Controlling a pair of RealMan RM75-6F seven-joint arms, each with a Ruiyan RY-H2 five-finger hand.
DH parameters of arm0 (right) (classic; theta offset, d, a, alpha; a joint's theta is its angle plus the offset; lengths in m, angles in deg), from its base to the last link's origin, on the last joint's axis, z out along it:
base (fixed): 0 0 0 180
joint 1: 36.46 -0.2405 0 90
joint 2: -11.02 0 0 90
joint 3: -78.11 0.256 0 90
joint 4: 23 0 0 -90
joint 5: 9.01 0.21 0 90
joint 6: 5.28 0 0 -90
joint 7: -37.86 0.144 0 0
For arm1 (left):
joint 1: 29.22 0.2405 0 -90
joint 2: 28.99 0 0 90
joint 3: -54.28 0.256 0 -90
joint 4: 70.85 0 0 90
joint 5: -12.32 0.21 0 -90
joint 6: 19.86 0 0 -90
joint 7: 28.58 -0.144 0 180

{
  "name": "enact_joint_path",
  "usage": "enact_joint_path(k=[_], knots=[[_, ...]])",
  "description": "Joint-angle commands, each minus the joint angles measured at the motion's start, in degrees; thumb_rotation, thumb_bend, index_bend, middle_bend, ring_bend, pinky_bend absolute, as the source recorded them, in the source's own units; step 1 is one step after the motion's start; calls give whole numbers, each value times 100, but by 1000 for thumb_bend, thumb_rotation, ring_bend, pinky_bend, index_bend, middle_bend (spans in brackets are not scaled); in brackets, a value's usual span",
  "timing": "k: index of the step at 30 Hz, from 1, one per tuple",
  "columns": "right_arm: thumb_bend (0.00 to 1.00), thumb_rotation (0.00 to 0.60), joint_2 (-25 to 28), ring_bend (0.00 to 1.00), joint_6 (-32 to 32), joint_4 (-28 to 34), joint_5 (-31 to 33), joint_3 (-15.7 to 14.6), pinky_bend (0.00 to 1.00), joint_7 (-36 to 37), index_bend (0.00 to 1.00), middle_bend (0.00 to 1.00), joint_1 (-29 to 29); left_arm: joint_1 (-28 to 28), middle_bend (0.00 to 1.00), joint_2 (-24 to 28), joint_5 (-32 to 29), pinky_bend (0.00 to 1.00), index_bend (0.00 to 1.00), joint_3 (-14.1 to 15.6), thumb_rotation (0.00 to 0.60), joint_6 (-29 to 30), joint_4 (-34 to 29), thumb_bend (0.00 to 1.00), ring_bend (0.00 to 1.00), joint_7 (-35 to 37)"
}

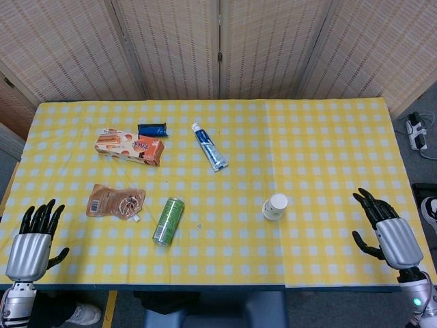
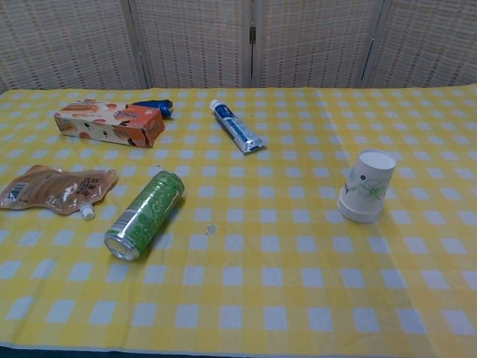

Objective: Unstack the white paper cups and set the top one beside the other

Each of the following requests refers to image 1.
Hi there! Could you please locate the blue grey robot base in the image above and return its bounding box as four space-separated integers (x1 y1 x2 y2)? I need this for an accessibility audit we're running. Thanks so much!
142 290 288 328

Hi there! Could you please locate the white paper cup floral print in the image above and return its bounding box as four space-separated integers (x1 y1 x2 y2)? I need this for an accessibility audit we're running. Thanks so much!
262 204 283 222
263 193 288 219

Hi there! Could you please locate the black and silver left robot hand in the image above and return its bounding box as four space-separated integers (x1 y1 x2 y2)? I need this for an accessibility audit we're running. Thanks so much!
5 199 70 282

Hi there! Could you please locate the blue white toothpaste tube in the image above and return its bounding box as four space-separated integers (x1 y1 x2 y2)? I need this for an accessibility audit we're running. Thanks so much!
191 122 229 173

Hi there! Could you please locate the black and white sneaker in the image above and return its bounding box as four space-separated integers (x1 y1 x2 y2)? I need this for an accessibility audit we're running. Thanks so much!
420 196 437 235

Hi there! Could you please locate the green drink can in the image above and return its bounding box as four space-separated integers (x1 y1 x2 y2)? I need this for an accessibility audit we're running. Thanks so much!
152 197 186 246

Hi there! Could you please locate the yellow white checkered tablecloth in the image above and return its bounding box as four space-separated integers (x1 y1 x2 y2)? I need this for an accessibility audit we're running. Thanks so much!
0 98 437 288

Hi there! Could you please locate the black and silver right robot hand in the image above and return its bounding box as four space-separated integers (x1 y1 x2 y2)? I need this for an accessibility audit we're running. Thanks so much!
352 187 425 274

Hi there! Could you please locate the blue snack packet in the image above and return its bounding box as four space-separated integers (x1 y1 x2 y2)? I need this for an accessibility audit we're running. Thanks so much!
137 122 169 138

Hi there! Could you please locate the white power cable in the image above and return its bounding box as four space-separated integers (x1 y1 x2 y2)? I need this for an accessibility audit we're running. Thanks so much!
418 111 437 161

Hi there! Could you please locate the orange cookie box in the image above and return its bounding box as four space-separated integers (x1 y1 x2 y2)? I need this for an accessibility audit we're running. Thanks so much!
94 128 165 167

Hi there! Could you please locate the white power strip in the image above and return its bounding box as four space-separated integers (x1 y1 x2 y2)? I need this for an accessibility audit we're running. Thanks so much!
405 111 429 152

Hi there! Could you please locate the brown spouted drink pouch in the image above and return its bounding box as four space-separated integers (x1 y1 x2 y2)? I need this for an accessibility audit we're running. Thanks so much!
85 183 147 223

